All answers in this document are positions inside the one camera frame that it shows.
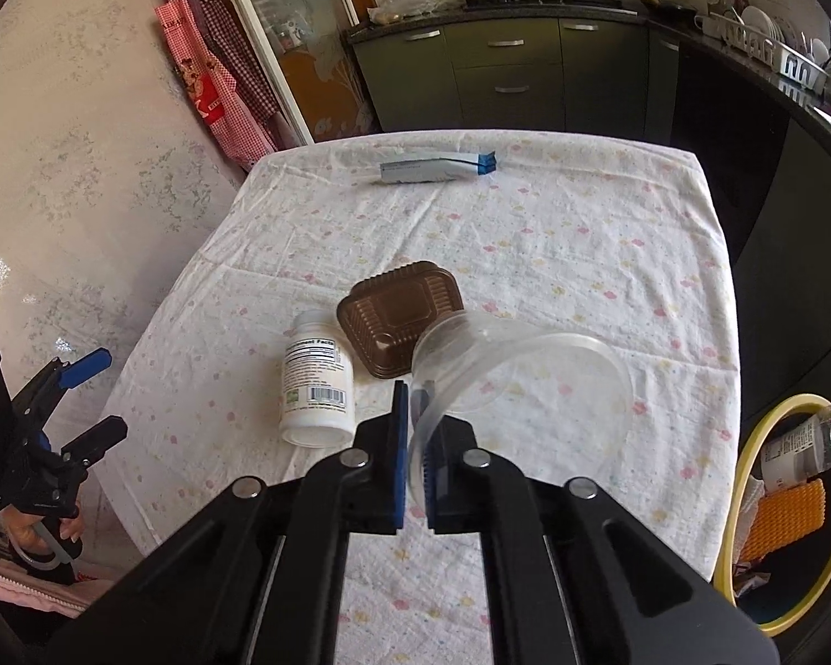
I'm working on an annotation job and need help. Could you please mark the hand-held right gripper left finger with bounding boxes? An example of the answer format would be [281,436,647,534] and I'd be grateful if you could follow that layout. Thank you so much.
[42,380,413,665]

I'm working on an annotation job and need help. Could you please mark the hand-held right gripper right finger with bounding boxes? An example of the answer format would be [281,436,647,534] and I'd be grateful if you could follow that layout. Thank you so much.
[412,388,781,665]

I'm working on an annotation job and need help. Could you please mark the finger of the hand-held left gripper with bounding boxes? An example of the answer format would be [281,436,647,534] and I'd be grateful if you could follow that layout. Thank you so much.
[14,348,114,418]
[58,415,129,470]

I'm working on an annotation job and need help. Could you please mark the white pill bottle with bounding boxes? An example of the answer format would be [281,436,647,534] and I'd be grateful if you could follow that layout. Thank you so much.
[278,309,357,448]

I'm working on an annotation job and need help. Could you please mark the clear plastic cup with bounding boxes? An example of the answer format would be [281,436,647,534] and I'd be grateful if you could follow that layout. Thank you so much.
[408,311,636,503]

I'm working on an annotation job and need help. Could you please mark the brown plastic tray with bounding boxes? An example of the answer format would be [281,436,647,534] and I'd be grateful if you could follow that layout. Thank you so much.
[336,260,465,381]

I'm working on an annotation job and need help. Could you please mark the white tissue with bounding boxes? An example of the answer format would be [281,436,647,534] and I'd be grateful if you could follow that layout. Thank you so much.
[730,477,767,562]

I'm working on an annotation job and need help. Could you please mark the small wrapper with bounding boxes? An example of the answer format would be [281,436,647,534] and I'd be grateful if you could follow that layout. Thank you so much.
[732,561,771,598]

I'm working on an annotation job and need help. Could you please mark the orange foam mesh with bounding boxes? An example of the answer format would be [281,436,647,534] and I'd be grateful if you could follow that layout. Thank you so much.
[740,477,828,564]

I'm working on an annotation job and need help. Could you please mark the person's left hand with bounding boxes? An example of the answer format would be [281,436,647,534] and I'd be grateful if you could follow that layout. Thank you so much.
[3,497,88,570]

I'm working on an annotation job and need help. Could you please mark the person's pink clothing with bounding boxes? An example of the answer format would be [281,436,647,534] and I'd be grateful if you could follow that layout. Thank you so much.
[0,560,115,619]

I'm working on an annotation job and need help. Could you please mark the floral white tablecloth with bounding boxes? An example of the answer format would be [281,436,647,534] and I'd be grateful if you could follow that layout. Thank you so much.
[100,127,743,665]

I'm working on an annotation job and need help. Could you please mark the white blue toothpaste tube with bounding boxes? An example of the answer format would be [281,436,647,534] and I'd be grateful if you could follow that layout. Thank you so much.
[378,150,499,186]

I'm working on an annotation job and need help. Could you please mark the dark red checked apron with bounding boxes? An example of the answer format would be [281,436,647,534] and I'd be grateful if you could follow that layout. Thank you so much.
[192,0,293,148]

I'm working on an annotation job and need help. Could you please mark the glass sliding door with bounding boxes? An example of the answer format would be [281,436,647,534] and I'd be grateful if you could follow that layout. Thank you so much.
[206,0,383,148]

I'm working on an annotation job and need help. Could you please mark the green base cabinets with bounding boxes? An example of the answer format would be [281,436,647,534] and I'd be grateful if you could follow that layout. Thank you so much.
[348,12,831,444]

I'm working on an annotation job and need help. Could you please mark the clear plastic bag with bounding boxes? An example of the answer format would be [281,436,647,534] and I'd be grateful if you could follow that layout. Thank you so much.
[366,0,439,26]

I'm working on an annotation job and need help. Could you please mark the black frying pan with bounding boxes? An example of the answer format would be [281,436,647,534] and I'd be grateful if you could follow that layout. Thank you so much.
[640,0,698,23]

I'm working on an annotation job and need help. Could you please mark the white dish rack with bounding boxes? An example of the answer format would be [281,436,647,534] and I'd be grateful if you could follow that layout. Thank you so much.
[705,4,831,96]

